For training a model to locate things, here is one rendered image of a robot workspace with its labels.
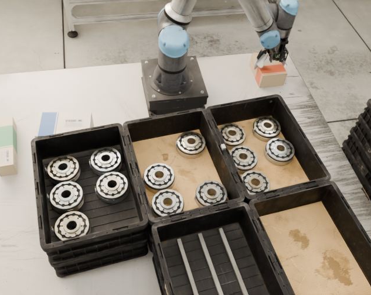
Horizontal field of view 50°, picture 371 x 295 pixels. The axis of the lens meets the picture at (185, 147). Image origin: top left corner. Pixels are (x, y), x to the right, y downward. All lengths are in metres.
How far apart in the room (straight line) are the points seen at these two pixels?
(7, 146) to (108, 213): 0.52
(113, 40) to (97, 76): 1.39
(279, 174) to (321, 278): 0.37
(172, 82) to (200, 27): 1.81
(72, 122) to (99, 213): 0.44
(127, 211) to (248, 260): 0.40
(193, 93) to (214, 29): 1.79
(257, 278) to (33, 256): 0.71
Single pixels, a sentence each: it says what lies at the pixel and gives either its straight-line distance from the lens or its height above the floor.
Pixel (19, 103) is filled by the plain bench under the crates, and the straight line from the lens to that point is 1.85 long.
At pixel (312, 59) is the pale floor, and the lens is 3.34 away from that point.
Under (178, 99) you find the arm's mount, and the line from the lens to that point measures 1.65.
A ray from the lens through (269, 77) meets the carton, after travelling 1.88.
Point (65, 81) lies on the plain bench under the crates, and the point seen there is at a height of 0.70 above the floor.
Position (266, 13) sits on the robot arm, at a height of 1.15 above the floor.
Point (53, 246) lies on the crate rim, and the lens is 1.18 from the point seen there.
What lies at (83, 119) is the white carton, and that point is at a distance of 1.60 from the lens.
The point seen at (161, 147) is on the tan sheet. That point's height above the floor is 0.83.
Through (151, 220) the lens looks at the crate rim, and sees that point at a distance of 1.16.
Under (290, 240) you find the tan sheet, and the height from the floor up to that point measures 0.83.
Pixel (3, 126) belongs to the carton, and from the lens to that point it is 1.69.
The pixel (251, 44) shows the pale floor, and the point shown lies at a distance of 3.33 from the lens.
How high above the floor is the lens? 1.96
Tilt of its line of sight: 52 degrees down
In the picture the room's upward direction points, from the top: 6 degrees clockwise
